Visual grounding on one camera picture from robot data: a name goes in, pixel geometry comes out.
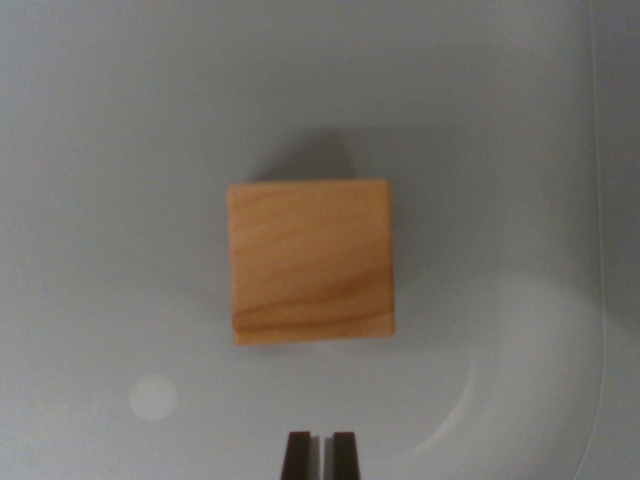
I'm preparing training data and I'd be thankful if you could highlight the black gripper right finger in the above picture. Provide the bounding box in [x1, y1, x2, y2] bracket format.
[323, 432, 362, 480]

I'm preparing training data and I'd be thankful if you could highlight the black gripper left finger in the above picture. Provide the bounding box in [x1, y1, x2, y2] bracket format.
[281, 431, 322, 480]

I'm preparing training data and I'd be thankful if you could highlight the wooden cube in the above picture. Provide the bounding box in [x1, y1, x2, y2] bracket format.
[226, 178, 396, 347]

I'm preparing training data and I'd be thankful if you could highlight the grey plastic tray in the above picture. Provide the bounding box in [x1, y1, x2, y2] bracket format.
[0, 0, 640, 480]

